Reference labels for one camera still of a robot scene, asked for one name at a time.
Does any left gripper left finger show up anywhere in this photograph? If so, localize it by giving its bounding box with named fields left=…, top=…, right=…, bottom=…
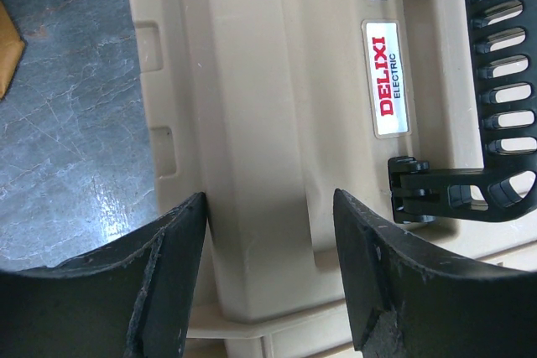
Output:
left=1, top=193, right=207, bottom=357

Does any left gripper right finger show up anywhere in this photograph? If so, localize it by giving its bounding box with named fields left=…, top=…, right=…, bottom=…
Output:
left=333, top=189, right=536, bottom=357

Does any tan plastic toolbox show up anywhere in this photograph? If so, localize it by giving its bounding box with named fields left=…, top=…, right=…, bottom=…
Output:
left=130, top=0, right=536, bottom=357

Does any orange paper shopping bag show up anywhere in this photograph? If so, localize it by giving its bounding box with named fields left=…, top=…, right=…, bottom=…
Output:
left=0, top=3, right=24, bottom=99

